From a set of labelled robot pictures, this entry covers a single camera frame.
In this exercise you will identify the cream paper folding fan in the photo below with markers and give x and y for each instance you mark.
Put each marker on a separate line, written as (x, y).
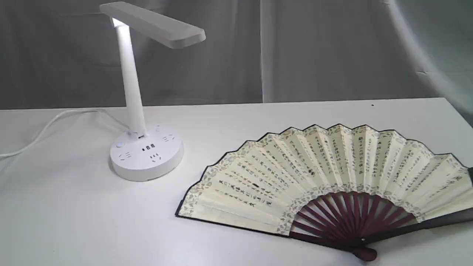
(340, 187)

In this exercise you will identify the grey backdrop curtain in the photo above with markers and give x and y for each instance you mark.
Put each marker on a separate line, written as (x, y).
(64, 53)

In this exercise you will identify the white desk lamp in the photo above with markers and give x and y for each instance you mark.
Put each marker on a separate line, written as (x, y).
(145, 152)

